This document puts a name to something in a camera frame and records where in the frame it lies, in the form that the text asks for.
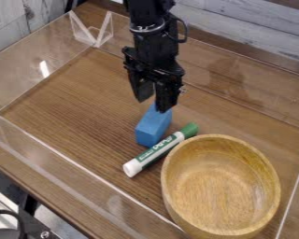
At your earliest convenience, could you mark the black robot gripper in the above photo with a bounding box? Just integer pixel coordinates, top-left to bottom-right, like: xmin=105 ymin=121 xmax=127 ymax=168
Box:
xmin=121 ymin=27 xmax=185 ymax=113

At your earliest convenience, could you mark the blue rectangular block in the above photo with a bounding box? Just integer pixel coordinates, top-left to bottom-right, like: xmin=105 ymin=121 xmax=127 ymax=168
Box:
xmin=134 ymin=104 xmax=172 ymax=148

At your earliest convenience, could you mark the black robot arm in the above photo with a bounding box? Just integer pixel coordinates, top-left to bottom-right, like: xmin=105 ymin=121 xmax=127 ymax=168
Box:
xmin=121 ymin=0 xmax=188 ymax=113

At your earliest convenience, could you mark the brown wooden bowl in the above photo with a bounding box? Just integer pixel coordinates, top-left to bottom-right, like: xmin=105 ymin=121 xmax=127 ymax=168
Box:
xmin=160 ymin=134 xmax=281 ymax=239

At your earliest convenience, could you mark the green and white marker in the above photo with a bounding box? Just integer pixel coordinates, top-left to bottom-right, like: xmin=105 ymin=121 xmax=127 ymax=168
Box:
xmin=121 ymin=122 xmax=198 ymax=177

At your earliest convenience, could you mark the black metal stand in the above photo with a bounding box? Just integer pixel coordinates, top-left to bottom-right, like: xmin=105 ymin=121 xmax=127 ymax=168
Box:
xmin=18 ymin=194 xmax=62 ymax=239

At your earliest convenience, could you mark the clear acrylic triangular bracket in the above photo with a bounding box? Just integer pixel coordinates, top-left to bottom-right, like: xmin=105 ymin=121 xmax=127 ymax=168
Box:
xmin=67 ymin=11 xmax=113 ymax=49

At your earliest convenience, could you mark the clear acrylic front wall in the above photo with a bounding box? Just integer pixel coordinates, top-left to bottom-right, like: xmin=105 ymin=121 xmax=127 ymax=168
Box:
xmin=0 ymin=116 xmax=185 ymax=239

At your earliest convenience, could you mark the black cable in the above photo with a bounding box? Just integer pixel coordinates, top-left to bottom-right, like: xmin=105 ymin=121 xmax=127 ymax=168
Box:
xmin=0 ymin=209 xmax=34 ymax=239

